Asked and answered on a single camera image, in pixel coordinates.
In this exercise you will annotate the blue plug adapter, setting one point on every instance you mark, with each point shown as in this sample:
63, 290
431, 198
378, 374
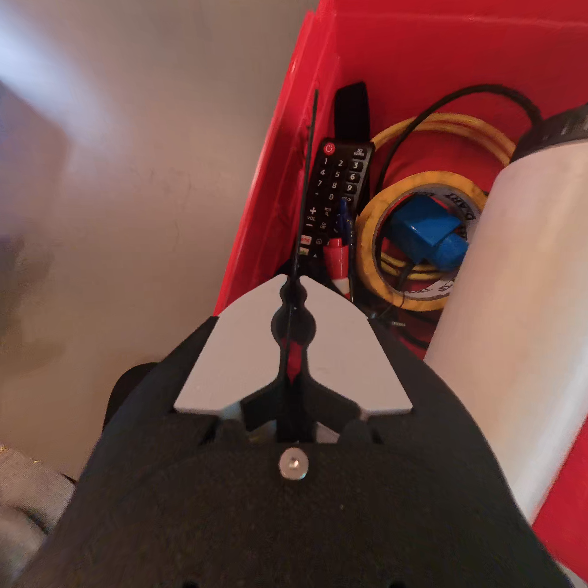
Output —
422, 225

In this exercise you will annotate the red white striped pen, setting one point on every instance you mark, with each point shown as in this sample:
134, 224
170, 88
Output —
337, 266

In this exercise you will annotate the blue pen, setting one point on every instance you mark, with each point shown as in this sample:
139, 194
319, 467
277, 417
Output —
344, 220

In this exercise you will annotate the black remote control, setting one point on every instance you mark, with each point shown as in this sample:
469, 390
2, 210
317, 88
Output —
335, 183

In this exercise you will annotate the white bottle black cap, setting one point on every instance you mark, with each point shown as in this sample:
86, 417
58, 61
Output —
505, 298

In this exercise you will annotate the thin dark shiny metal plate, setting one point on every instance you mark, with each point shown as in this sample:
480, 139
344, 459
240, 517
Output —
307, 183

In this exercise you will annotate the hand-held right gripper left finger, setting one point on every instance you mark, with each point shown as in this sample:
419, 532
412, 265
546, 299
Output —
239, 358

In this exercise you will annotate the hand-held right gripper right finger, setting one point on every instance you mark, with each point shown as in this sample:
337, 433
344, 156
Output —
353, 363

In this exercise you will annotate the red plastic bin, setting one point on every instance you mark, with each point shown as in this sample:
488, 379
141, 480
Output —
413, 46

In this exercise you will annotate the yellow tape roll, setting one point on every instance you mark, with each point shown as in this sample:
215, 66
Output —
365, 229

